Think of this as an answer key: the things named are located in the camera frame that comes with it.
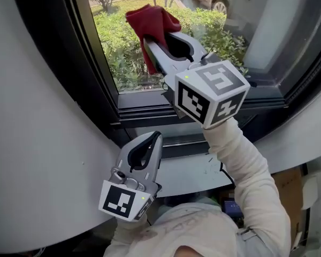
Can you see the person's left forearm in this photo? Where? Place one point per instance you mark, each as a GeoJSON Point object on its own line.
{"type": "Point", "coordinates": [125, 237]}

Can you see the white plastic casing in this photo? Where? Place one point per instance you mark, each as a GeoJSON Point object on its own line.
{"type": "Point", "coordinates": [314, 189]}

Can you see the black framed window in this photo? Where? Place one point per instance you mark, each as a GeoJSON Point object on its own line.
{"type": "Point", "coordinates": [69, 63]}

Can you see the tall glass window pane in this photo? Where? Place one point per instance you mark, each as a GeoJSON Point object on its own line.
{"type": "Point", "coordinates": [115, 36]}

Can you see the short glass window pane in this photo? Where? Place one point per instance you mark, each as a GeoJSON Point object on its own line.
{"type": "Point", "coordinates": [176, 135]}

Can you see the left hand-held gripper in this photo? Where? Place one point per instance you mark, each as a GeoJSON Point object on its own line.
{"type": "Point", "coordinates": [117, 199]}

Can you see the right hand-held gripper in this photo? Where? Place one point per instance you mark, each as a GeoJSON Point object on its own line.
{"type": "Point", "coordinates": [216, 90]}

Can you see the large cardboard box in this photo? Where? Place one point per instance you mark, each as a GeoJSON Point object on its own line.
{"type": "Point", "coordinates": [286, 191]}

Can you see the blue electronic device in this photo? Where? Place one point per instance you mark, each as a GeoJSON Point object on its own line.
{"type": "Point", "coordinates": [232, 207]}

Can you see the person's cream shirt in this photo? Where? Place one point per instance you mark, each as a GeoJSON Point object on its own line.
{"type": "Point", "coordinates": [192, 229]}

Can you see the green hedge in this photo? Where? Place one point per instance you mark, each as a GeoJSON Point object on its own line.
{"type": "Point", "coordinates": [117, 44]}

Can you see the red cloth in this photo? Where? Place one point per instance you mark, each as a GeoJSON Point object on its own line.
{"type": "Point", "coordinates": [147, 20]}

